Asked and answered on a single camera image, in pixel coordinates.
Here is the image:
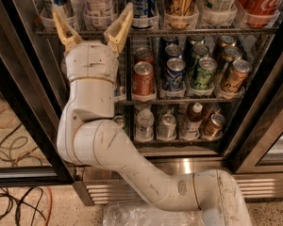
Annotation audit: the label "bottom brown drink bottle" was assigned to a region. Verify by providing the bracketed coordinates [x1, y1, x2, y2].
[179, 103, 204, 141]

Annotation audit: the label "middle gold soda can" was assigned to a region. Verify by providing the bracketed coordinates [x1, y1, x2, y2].
[217, 45, 241, 68]

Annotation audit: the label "front blue soda can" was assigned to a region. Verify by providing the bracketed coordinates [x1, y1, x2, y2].
[162, 58, 186, 91]

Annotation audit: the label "gold tall can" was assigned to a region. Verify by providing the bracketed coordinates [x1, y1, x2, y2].
[164, 0, 196, 29]

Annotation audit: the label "orange floor cable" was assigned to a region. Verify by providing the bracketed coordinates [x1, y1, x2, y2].
[0, 99, 54, 226]

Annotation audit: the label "orange soda can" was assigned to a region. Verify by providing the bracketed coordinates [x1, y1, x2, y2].
[133, 61, 154, 96]
[134, 47, 154, 64]

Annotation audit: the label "rear gold soda can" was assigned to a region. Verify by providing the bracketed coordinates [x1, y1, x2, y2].
[214, 35, 237, 53]

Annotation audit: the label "bottom green can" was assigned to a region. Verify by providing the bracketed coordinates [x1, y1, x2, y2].
[112, 115, 129, 135]

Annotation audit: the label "black floor cables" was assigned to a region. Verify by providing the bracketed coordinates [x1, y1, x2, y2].
[0, 122, 47, 226]

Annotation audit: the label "green soda can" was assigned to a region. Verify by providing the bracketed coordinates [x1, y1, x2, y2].
[191, 57, 217, 90]
[186, 35, 205, 47]
[190, 43, 210, 64]

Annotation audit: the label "rear green soda can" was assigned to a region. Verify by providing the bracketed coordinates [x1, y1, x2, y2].
[186, 35, 205, 47]

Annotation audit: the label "gold soda can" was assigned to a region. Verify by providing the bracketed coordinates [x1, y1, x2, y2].
[214, 35, 237, 53]
[220, 59, 252, 93]
[217, 45, 241, 68]

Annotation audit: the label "front green soda can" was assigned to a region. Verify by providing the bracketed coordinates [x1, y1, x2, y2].
[191, 57, 217, 90]

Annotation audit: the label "middle green soda can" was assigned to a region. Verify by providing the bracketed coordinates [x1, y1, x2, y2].
[190, 43, 210, 64]

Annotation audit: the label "bottom small water bottle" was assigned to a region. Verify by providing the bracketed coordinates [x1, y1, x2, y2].
[135, 108, 154, 142]

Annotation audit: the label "bottom bronze can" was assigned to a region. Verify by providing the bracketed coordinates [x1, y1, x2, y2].
[203, 113, 225, 139]

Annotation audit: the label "rear blue soda can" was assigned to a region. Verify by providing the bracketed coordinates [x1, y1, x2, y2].
[159, 36, 179, 47]

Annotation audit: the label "front gold soda can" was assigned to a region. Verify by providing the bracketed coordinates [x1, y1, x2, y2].
[220, 59, 252, 93]

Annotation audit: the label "white label plastic bottle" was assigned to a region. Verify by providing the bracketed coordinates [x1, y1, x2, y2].
[84, 0, 118, 28]

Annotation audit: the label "red cola bottle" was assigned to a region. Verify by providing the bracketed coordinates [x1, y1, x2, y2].
[238, 0, 282, 28]

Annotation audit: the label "blue soda can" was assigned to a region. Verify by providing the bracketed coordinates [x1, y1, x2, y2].
[159, 36, 179, 47]
[163, 43, 183, 61]
[162, 58, 186, 91]

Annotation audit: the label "blue tall can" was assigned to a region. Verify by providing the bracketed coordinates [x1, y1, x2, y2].
[127, 0, 156, 29]

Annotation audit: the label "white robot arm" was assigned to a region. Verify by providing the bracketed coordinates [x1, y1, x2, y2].
[52, 3, 252, 226]

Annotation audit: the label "rear orange soda can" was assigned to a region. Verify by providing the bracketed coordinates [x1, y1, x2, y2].
[134, 47, 154, 64]

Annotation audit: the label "front orange soda can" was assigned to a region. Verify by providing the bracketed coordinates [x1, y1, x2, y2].
[133, 61, 154, 96]

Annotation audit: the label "middle blue soda can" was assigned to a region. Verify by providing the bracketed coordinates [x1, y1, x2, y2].
[163, 43, 183, 61]

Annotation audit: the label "bottom silver can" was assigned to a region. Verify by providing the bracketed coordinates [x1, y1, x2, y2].
[158, 114, 176, 141]

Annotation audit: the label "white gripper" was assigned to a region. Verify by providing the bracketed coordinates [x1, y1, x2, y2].
[52, 3, 133, 83]

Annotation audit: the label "clear plastic bag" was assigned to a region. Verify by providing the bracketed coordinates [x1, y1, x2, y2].
[103, 201, 205, 226]

